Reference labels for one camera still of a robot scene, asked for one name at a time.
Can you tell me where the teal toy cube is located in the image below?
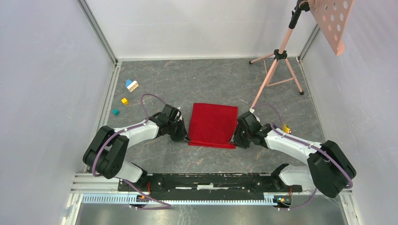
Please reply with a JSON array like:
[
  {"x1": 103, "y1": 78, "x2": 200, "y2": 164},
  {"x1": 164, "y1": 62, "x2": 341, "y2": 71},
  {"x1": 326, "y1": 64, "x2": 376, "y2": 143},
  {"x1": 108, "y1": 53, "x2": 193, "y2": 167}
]
[{"x1": 112, "y1": 109, "x2": 120, "y2": 116}]

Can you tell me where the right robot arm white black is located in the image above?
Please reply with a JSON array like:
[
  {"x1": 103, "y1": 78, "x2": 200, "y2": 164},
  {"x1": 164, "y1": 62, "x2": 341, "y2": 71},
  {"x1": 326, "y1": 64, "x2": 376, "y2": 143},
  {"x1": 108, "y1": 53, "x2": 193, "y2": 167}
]
[{"x1": 232, "y1": 112, "x2": 357, "y2": 198}]

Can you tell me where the pink perforated board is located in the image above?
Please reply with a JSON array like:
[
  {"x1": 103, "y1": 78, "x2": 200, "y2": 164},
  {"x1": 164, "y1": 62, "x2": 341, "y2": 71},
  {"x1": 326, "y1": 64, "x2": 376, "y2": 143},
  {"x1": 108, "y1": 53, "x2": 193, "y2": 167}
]
[{"x1": 309, "y1": 0, "x2": 355, "y2": 56}]

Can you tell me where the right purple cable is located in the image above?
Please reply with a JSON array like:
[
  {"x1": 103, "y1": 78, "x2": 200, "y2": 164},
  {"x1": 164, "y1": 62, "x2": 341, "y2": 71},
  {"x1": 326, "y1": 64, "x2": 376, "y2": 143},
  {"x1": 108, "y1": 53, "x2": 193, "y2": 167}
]
[{"x1": 248, "y1": 103, "x2": 355, "y2": 212}]

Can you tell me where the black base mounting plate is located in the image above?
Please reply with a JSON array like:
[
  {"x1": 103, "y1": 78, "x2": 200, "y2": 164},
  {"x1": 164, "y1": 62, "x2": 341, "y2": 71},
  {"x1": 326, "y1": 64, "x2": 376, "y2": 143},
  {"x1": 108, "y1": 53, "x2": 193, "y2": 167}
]
[{"x1": 134, "y1": 172, "x2": 303, "y2": 201}]

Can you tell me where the white slotted cable duct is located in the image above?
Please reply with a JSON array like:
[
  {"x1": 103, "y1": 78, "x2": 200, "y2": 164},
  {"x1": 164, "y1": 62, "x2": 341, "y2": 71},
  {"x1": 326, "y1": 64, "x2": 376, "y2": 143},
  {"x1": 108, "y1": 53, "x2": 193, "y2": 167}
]
[{"x1": 81, "y1": 194, "x2": 277, "y2": 206}]

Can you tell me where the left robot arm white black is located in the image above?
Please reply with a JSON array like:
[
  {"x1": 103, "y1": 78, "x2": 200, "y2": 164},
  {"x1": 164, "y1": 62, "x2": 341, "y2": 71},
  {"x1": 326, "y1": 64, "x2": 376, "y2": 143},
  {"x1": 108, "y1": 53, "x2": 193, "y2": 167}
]
[{"x1": 83, "y1": 104, "x2": 190, "y2": 191}]

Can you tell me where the iridescent spoon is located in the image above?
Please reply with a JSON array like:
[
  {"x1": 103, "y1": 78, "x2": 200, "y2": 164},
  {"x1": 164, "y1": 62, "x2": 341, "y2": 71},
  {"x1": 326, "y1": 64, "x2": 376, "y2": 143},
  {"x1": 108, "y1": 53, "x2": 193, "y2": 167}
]
[{"x1": 282, "y1": 124, "x2": 291, "y2": 134}]

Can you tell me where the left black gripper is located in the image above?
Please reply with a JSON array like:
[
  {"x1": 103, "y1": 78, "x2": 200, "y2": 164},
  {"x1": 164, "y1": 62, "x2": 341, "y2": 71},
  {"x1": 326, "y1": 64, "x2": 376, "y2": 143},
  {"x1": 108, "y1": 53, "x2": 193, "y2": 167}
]
[{"x1": 167, "y1": 118, "x2": 191, "y2": 143}]

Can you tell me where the blue white toy block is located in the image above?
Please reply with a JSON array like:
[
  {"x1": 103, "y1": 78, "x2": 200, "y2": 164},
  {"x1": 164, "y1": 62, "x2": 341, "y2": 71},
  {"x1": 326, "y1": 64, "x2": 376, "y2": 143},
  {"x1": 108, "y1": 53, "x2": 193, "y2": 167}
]
[{"x1": 125, "y1": 79, "x2": 139, "y2": 92}]

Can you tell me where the pink tripod stand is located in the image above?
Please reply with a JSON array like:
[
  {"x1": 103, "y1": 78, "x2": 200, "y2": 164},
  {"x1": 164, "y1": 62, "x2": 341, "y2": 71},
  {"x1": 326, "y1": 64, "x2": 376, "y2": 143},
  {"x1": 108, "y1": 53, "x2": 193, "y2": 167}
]
[{"x1": 249, "y1": 0, "x2": 313, "y2": 109}]

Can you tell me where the red cloth napkin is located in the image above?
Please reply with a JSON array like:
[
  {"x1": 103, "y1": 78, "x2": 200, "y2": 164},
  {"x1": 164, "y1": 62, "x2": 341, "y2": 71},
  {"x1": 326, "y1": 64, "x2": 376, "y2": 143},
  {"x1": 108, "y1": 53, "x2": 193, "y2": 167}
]
[{"x1": 188, "y1": 103, "x2": 238, "y2": 149}]

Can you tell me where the yellow toy cube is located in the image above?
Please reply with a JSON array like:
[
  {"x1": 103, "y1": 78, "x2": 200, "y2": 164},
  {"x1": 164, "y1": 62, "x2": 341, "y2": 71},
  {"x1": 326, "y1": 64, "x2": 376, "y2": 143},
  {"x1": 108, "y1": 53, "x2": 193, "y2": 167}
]
[{"x1": 121, "y1": 98, "x2": 129, "y2": 105}]

